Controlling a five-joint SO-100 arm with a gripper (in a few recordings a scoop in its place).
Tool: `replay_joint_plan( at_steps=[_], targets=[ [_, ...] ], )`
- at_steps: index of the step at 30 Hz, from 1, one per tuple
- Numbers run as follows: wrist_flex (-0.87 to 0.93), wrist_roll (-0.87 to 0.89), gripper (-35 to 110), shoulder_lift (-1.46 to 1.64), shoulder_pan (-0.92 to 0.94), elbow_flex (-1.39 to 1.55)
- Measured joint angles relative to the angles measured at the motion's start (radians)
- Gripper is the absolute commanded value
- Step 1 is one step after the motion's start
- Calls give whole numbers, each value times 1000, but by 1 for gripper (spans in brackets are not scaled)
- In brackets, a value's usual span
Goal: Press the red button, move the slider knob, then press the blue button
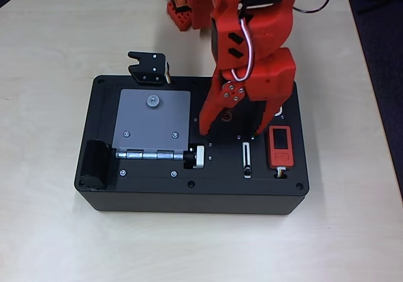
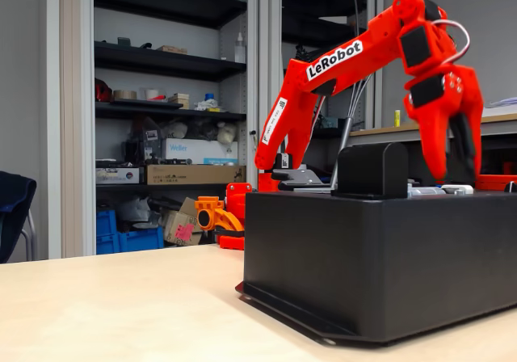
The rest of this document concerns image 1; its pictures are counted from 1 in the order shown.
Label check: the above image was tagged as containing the red display module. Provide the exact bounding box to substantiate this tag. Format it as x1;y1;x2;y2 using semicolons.
266;125;296;169

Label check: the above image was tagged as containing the grey round door knob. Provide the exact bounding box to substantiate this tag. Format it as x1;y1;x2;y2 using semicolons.
145;93;161;108

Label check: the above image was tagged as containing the grey hinged door plate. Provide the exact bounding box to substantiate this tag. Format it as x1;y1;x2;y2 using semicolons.
112;88;192;153

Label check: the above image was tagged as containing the black task board box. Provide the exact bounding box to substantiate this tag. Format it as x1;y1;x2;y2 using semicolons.
74;74;309;216

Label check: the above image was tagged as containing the silver metal door hinge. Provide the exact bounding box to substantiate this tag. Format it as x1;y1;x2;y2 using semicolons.
115;148;186;162

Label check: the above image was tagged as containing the white red servo cable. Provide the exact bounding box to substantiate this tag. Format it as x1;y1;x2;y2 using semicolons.
230;9;255;82

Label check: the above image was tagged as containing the white slider frame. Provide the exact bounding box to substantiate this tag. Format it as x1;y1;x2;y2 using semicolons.
242;140;253;179

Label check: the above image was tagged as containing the black cable hook bracket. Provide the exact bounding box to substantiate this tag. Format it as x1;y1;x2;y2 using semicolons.
127;51;173;86

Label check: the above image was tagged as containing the black rounded post block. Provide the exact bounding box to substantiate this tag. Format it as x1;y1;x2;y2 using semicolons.
77;138;116;191

